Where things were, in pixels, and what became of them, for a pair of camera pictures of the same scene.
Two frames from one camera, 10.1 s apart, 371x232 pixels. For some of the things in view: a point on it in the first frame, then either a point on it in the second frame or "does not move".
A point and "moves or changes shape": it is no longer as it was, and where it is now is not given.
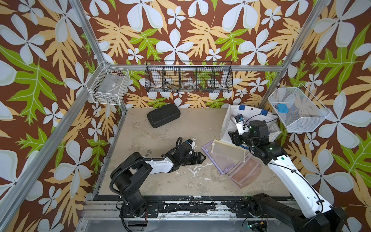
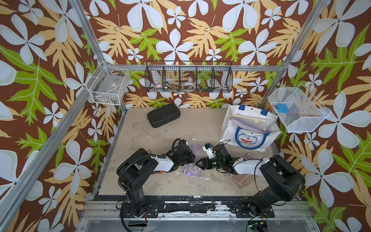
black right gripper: x=235 y=137 -> x=202 y=161
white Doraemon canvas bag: x=243 y=116 does not move
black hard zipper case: x=163 y=114 does not move
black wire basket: x=164 y=76 does not move
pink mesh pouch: x=245 y=173 does not move
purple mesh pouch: x=223 y=163 moves or changes shape
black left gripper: x=195 y=156 does not move
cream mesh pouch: x=224 y=149 moves or changes shape
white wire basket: x=107 y=84 does not move
